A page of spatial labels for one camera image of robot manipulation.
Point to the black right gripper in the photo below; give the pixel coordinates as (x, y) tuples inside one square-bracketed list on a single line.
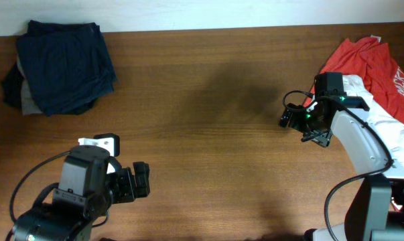
[(321, 138)]

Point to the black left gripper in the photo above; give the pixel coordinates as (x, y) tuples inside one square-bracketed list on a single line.
[(129, 192)]

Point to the navy blue shorts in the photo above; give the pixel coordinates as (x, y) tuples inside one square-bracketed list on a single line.
[(67, 66)]

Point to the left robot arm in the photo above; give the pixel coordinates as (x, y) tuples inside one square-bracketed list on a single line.
[(68, 210)]

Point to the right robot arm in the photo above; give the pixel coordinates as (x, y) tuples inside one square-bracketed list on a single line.
[(340, 106)]

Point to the white garment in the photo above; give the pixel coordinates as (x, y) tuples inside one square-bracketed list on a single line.
[(391, 129)]

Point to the grey folded trousers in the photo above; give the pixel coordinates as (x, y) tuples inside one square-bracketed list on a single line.
[(28, 105)]

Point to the black folded garment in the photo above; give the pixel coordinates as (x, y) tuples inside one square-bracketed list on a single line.
[(11, 86)]

